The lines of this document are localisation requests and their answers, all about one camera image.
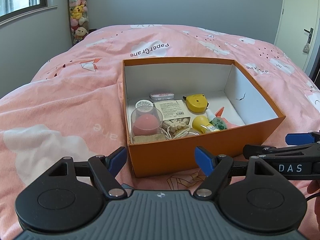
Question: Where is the gold square box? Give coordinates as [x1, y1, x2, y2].
[132, 133, 166, 144]

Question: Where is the yellow cap bottle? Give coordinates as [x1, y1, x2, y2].
[192, 115, 218, 134]

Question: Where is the green spray bottle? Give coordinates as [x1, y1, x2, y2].
[206, 109, 228, 131]

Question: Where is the clear jar pink sponge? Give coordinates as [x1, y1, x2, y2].
[131, 99, 163, 136]

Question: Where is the white paper box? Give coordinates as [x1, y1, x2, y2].
[154, 100, 190, 121]

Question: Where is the yellow tape measure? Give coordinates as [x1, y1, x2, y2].
[183, 94, 209, 113]

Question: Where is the orange cardboard box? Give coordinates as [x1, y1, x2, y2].
[123, 57, 285, 178]

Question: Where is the pink white tin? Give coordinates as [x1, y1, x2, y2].
[150, 92, 175, 101]

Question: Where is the person's right hand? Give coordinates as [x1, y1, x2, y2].
[306, 179, 320, 225]

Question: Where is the pink patterned bed duvet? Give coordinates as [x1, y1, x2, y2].
[1, 24, 319, 239]

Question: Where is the white door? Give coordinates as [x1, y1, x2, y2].
[274, 0, 319, 71]

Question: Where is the plush toy storage column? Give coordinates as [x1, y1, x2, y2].
[68, 0, 89, 45]

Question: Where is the hanging pouch on handle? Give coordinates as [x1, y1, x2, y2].
[303, 42, 310, 54]

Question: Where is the black door handle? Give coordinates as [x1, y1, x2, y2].
[304, 28, 314, 44]

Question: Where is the window frame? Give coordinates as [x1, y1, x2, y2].
[0, 0, 59, 27]

